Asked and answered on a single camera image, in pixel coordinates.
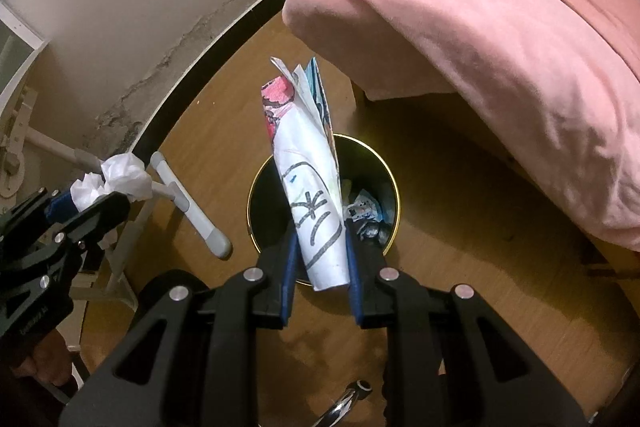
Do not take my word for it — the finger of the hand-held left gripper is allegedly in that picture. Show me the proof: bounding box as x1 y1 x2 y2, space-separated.
52 192 132 254
30 189 77 229

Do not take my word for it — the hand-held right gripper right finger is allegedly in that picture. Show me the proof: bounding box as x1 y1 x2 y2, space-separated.
342 219 586 427

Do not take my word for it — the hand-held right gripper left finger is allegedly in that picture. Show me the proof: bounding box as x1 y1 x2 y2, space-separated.
60 232 301 427

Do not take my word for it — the white tissue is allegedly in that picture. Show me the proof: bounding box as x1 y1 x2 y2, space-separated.
70 153 153 214

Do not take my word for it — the blue silver snack wrapper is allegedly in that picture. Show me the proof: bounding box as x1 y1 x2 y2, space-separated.
342 187 393 253

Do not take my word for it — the black gold rim trash bin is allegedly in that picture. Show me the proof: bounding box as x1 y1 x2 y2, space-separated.
247 134 401 285

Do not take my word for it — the white drawing paper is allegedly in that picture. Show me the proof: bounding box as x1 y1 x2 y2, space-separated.
260 56 351 292

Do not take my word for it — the person's left hand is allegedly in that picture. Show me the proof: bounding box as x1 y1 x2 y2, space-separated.
20 332 72 390

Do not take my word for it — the chrome metal lever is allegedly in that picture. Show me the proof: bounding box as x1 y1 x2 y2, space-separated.
317 379 373 427

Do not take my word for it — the pink blanket bed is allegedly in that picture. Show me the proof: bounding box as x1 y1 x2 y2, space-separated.
282 0 640 253

